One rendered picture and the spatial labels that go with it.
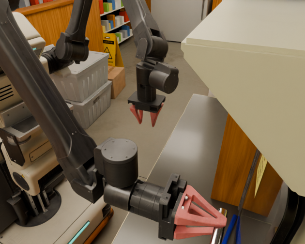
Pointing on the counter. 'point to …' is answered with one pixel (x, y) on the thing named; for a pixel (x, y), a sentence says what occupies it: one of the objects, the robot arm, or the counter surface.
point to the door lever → (217, 236)
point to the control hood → (264, 78)
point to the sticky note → (260, 172)
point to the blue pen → (229, 229)
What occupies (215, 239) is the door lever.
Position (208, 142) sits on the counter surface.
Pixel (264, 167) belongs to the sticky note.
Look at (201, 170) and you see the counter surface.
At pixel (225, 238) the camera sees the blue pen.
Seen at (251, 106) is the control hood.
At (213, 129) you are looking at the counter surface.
